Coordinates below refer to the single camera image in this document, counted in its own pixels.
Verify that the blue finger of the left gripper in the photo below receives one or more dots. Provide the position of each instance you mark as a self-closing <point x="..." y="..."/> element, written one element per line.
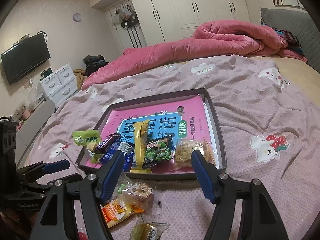
<point x="50" y="168"/>

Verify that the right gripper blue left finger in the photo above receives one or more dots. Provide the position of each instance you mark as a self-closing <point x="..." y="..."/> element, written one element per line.
<point x="108" y="175"/>

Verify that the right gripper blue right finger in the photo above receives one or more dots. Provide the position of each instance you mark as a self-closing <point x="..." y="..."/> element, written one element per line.
<point x="207" y="176"/>

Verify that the clear brown pastry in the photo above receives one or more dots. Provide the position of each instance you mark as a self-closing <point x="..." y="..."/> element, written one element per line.
<point x="138" y="194"/>

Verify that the orange cake packet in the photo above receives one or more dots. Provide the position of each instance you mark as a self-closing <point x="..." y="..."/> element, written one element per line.
<point x="117" y="211"/>

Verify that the brown snickers bar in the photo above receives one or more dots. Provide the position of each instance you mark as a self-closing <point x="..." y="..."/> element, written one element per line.
<point x="105" y="144"/>

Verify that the clear bag crispy noodles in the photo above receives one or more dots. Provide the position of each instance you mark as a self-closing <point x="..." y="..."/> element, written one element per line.
<point x="185" y="148"/>

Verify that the yellow long snack bar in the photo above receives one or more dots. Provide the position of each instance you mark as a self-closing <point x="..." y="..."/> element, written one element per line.
<point x="140" y="138"/>

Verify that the green peas snack packet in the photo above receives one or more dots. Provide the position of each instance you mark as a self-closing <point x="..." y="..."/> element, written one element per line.
<point x="157" y="151"/>

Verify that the pink blue workbook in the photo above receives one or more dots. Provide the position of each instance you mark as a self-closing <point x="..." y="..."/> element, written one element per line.
<point x="160" y="127"/>

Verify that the white drawer cabinet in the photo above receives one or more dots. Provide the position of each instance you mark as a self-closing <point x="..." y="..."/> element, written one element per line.
<point x="59" y="86"/>

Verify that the tan knitted blanket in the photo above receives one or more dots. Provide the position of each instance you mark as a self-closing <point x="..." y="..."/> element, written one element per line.
<point x="80" y="77"/>

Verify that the dark clothes pile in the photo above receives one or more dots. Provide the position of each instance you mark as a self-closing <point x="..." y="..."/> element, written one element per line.
<point x="93" y="63"/>

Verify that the pink folded quilt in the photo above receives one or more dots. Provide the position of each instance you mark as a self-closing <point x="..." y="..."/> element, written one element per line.
<point x="223" y="37"/>

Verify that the striped dark clothes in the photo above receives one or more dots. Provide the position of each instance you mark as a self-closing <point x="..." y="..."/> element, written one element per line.
<point x="292" y="40"/>

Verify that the hanging bags on hooks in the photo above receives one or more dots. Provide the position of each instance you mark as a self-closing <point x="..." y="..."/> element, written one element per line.
<point x="125" y="16"/>

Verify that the cream white wardrobe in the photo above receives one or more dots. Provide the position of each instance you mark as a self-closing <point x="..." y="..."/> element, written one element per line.
<point x="172" y="20"/>

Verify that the grey quilted headboard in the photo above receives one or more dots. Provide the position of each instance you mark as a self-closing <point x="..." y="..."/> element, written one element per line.
<point x="299" y="24"/>

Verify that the black wall television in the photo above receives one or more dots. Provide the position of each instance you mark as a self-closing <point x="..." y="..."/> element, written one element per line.
<point x="24" y="57"/>

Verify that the round wall clock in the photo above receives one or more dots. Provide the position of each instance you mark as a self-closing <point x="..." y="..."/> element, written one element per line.
<point x="77" y="17"/>

